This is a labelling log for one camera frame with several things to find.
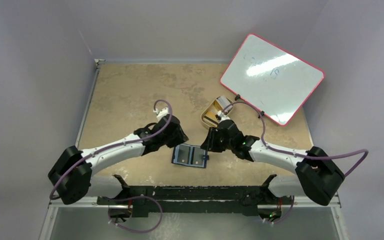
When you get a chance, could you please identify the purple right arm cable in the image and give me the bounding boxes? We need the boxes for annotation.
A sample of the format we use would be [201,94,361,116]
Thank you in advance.
[216,100,369,178]

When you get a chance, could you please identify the navy blue leather card holder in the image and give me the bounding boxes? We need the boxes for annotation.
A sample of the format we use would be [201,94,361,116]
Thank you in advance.
[171,143,209,169]

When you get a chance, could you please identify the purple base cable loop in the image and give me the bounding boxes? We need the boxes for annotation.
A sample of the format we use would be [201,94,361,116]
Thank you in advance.
[107,194,164,234]

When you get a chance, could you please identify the red framed whiteboard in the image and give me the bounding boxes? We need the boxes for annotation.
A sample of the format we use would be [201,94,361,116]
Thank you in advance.
[220,33,325,126]

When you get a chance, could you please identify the black credit card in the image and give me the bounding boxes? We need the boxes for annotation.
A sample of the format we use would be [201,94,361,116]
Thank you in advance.
[191,147,206,166]
[176,145,190,164]

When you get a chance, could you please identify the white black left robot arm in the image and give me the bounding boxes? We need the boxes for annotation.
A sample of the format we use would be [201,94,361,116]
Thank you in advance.
[47,115,189,205]

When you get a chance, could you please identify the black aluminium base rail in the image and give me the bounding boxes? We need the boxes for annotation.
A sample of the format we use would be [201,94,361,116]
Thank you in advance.
[49,174,342,219]

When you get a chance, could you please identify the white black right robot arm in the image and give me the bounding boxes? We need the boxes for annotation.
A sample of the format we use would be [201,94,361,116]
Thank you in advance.
[200,120,345,206]

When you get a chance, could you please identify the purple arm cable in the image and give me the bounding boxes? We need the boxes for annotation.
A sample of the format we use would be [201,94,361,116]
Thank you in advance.
[49,99,173,201]
[216,100,369,178]

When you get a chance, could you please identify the stack of credit cards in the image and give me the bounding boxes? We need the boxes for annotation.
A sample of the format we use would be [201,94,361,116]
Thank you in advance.
[204,96,233,127]

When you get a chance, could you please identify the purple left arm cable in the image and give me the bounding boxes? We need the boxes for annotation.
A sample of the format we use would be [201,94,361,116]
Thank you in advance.
[49,99,173,201]

